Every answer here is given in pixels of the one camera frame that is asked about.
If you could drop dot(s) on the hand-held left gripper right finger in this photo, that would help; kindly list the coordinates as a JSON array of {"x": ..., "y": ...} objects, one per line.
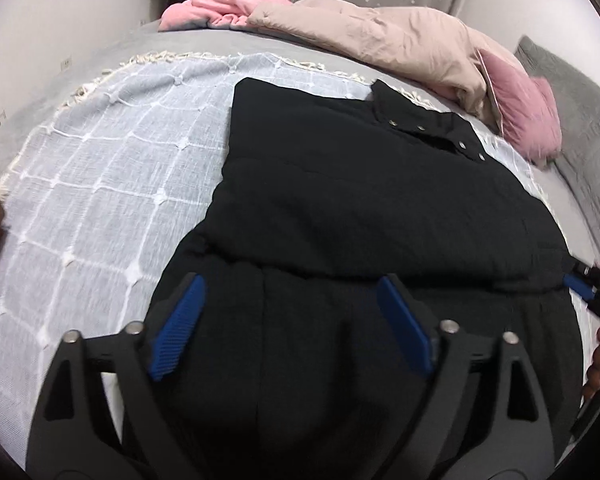
[{"x": 405, "y": 325}]

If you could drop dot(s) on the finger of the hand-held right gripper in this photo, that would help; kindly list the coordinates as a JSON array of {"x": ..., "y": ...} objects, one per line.
[{"x": 580, "y": 285}]

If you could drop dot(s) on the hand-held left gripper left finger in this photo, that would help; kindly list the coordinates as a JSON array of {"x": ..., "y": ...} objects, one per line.
[{"x": 177, "y": 330}]

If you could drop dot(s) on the black jacket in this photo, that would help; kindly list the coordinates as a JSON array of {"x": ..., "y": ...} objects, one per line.
[{"x": 355, "y": 200}]

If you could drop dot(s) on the grey checked fringed blanket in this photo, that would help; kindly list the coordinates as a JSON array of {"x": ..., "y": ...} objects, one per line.
[{"x": 105, "y": 185}]

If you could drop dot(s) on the pink velvet pillow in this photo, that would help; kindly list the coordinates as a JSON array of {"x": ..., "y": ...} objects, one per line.
[{"x": 525, "y": 110}]

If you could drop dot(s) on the grey bed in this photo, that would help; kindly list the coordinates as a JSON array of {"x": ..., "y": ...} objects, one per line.
[{"x": 180, "y": 40}]

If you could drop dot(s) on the beige pink duvet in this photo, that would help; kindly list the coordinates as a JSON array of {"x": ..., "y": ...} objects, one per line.
[{"x": 390, "y": 35}]

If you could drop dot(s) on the pink fleece blanket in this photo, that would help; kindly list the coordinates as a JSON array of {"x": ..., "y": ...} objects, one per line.
[{"x": 215, "y": 7}]

